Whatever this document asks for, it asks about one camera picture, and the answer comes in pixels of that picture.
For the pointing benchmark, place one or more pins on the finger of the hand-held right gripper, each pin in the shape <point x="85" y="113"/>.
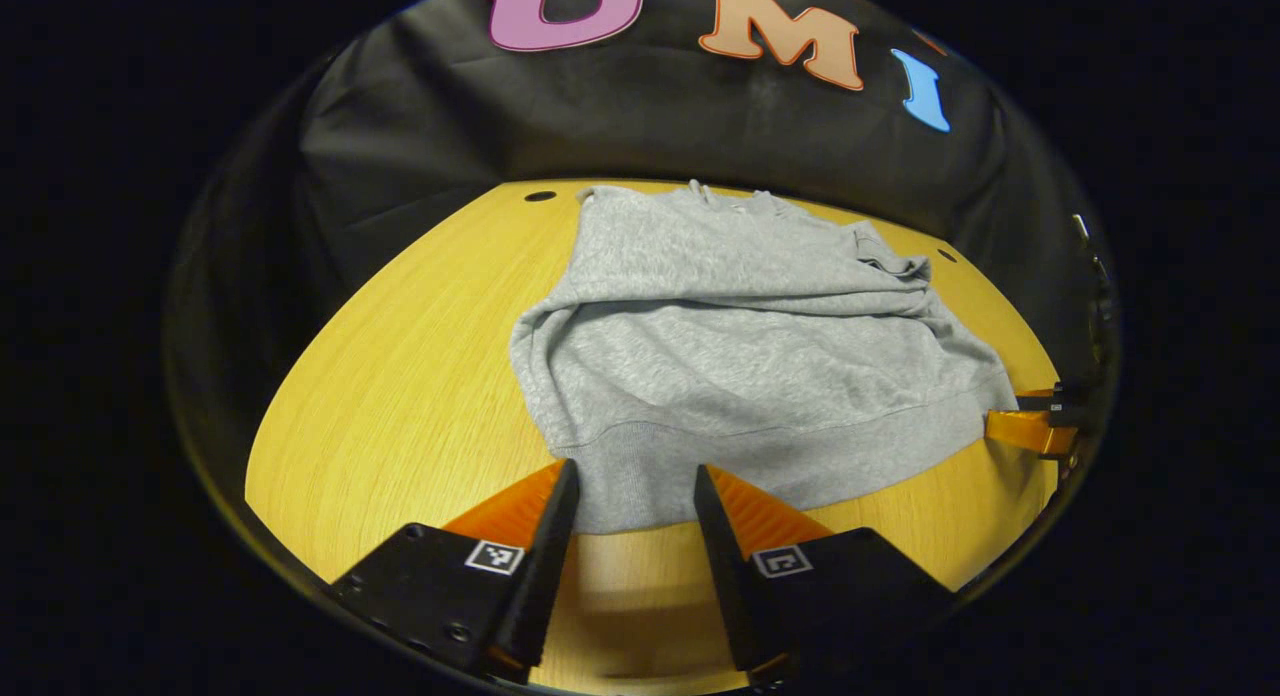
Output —
<point x="1035" y="434"/>
<point x="1050" y="404"/>

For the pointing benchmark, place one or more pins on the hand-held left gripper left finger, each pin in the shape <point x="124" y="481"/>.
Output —
<point x="545" y="566"/>

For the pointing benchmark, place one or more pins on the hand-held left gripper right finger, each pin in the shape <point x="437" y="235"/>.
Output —
<point x="725" y="566"/>

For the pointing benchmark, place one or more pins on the black backdrop cloth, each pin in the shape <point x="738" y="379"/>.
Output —
<point x="650" y="116"/>

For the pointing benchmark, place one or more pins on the grey zip-neck sweatshirt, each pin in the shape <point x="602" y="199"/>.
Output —
<point x="750" y="376"/>

